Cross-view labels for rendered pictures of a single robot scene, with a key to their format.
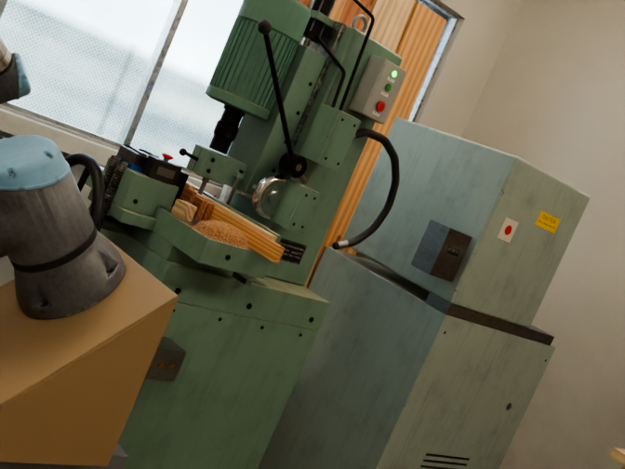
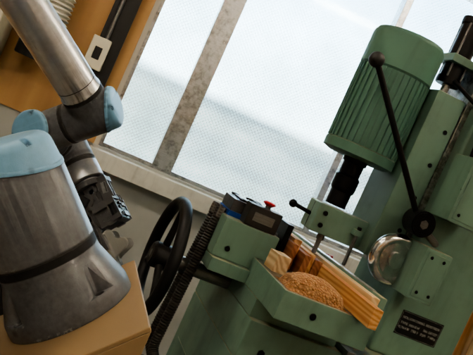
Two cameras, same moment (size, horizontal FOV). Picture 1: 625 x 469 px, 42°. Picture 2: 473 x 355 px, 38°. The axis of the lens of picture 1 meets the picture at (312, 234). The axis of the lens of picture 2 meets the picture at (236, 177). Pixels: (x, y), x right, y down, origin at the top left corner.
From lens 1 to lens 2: 0.64 m
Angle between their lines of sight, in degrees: 29
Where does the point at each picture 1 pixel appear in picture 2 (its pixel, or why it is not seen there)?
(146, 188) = (240, 235)
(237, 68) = (354, 112)
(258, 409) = not seen: outside the picture
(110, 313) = (74, 341)
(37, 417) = not seen: outside the picture
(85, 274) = (60, 292)
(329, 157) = (464, 215)
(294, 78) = (424, 125)
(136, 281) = (124, 309)
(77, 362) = not seen: outside the picture
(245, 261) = (336, 324)
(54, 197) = (24, 191)
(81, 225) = (62, 231)
